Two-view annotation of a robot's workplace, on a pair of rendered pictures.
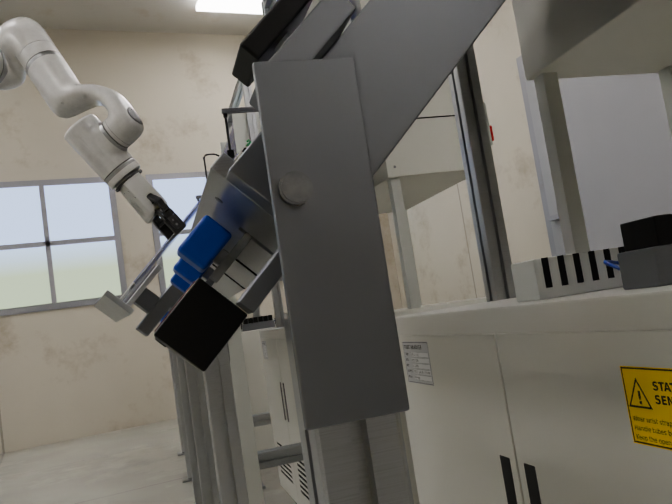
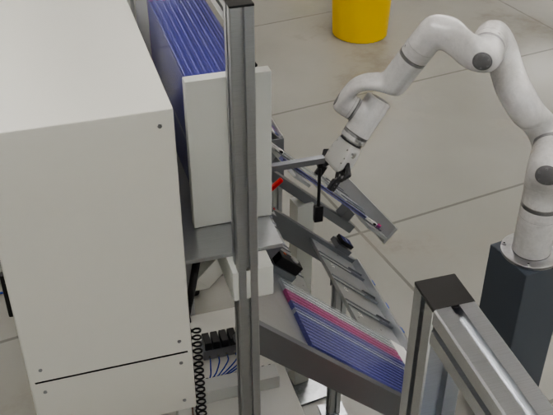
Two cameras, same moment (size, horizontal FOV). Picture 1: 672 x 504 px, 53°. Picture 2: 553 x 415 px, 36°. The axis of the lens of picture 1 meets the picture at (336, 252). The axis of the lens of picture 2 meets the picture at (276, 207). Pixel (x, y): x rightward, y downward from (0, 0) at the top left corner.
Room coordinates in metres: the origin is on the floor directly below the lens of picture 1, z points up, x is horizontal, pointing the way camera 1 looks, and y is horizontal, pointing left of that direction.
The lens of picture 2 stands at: (3.83, 0.15, 2.39)
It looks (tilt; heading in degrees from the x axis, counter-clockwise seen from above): 35 degrees down; 179
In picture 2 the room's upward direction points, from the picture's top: straight up
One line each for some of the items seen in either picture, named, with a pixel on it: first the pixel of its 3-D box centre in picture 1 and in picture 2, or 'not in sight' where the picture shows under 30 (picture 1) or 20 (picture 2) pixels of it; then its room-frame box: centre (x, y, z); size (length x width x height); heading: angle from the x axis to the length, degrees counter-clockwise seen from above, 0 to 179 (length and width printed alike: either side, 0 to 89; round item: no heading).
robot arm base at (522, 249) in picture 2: not in sight; (535, 228); (1.69, 1.01, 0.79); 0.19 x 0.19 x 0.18
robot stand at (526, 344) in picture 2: not in sight; (513, 332); (1.69, 1.01, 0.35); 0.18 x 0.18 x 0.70; 25
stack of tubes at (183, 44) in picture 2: not in sight; (200, 92); (2.16, 0.02, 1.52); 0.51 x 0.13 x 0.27; 16
